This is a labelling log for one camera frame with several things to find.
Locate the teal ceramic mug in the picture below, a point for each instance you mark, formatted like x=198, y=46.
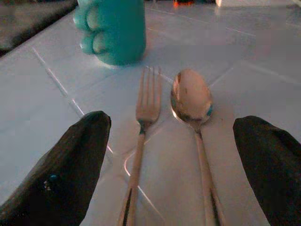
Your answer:
x=117, y=30

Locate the silver metal fork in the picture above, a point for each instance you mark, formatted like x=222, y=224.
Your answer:
x=141, y=139

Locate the dark grey cloth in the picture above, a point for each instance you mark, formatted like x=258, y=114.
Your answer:
x=26, y=21

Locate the small orange object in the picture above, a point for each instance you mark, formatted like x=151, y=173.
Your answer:
x=183, y=2

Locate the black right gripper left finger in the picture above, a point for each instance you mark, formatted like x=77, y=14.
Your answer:
x=63, y=174

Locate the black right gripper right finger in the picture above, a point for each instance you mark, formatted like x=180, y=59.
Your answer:
x=272, y=164

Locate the silver metal spoon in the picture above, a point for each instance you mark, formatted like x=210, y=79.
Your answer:
x=191, y=99

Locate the white paper napkin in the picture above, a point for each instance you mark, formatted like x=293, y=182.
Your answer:
x=171, y=174

